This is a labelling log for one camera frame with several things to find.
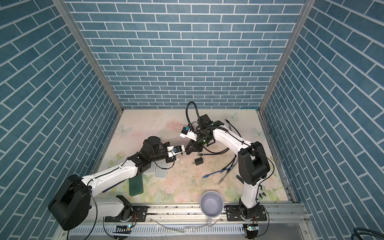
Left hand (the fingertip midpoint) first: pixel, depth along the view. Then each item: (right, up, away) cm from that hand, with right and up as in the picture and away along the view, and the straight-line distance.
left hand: (181, 147), depth 81 cm
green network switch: (-26, -21, +1) cm, 33 cm away
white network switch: (-13, -16, +5) cm, 21 cm away
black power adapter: (+9, -10, +10) cm, 17 cm away
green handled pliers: (+33, -19, +4) cm, 38 cm away
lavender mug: (+16, -29, -4) cm, 33 cm away
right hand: (+3, 0, +3) cm, 4 cm away
